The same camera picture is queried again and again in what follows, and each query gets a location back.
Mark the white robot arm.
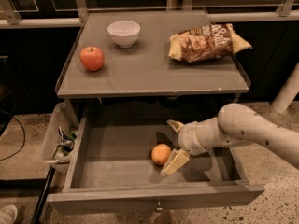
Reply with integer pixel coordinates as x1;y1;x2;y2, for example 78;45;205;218
161;103;299;176

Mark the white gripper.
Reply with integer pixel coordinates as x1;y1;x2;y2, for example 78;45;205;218
161;119;206;177

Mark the black bar on floor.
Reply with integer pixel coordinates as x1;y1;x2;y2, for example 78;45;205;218
30;167;55;224

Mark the red apple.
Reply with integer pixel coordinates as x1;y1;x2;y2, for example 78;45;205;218
79;46;105;72

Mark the metal railing frame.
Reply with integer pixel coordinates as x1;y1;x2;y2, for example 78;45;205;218
0;0;299;27

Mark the white shoe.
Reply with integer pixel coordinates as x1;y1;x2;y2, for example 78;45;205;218
0;204;18;224

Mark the black floor cable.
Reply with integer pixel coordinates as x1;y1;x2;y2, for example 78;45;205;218
0;109;27;162

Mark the brown chip bag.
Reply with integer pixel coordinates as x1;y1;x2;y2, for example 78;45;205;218
168;23;252;63

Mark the open grey top drawer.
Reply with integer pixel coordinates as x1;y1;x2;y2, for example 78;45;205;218
46;111;266;216

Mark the white ceramic bowl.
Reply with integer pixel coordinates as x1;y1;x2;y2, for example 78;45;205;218
107;21;141;48

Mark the metal drawer knob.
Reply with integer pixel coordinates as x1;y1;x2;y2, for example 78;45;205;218
155;202;164;213

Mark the orange fruit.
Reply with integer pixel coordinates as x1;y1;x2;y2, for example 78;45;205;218
151;144;171;165

